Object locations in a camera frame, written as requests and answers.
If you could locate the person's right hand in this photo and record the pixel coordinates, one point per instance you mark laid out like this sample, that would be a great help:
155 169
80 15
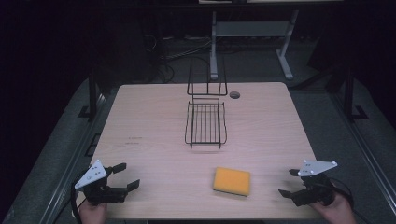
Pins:
337 213

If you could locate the black power strip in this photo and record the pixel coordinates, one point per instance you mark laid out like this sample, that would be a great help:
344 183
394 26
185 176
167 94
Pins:
92 145

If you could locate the grey metal stand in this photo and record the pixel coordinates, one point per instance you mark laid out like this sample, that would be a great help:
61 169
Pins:
249 28

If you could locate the person's left hand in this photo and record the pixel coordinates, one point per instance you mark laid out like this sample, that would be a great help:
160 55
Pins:
93 214

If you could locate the black upright post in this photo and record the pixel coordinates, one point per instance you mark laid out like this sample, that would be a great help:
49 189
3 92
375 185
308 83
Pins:
92 96
349 96

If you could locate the aluminium floor rail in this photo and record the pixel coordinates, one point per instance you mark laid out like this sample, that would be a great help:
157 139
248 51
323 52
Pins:
73 161
364 146

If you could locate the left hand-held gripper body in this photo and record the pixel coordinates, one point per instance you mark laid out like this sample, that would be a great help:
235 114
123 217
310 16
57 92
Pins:
91 177

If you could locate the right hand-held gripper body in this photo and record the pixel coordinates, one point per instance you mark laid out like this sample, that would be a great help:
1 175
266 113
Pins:
317 186

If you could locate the yellow sponge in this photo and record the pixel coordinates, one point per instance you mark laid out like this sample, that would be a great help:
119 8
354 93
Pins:
232 180

